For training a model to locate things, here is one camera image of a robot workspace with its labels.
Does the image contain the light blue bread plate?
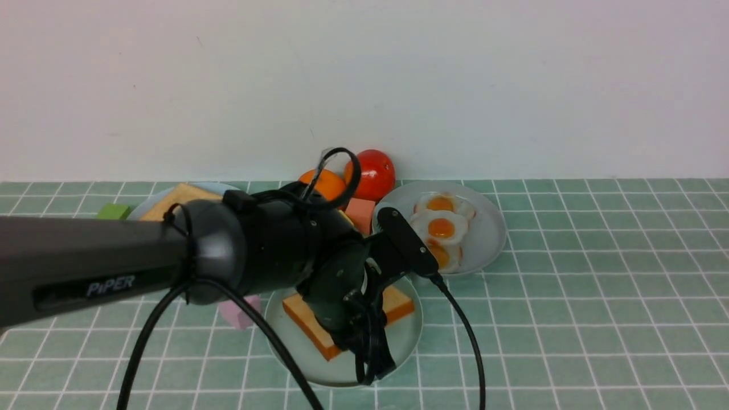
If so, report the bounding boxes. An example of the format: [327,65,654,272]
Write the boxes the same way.
[126,182,243,222]

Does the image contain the green empty centre plate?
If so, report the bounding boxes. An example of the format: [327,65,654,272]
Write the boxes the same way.
[264,277,423,389]

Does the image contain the salmon cube block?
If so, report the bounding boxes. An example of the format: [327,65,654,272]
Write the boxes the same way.
[344,198,376,236]

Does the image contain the grey egg plate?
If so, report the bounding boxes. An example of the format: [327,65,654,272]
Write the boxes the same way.
[373,180,507,277]

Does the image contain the red tomato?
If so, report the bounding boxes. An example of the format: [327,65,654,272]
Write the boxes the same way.
[353,150,396,202]

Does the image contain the orange fruit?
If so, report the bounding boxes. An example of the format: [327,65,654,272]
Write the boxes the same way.
[310,169,347,202]

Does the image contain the yellow cube block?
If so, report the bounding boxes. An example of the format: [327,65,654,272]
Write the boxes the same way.
[338,210,355,226]

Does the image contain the toast slice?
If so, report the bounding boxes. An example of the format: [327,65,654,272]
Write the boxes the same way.
[282,285,416,361]
[139,183,223,222]

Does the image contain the pink cube block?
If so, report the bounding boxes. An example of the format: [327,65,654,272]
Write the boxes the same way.
[217,295,261,330]

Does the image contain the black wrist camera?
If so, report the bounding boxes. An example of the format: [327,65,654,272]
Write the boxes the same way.
[376,207,439,278]

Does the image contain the black camera cable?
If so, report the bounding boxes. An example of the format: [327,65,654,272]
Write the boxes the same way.
[117,147,486,410]

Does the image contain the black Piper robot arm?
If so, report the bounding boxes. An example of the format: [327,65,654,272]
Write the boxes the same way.
[1,182,396,384]

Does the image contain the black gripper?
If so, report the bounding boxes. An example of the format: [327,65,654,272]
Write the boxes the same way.
[299,242,396,385]

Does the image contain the green cube block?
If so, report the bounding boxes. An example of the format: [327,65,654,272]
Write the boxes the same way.
[96,203,133,220]

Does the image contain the fried egg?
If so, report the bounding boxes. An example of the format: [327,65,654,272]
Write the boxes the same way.
[426,240,463,274]
[413,192,476,220]
[408,208,469,246]

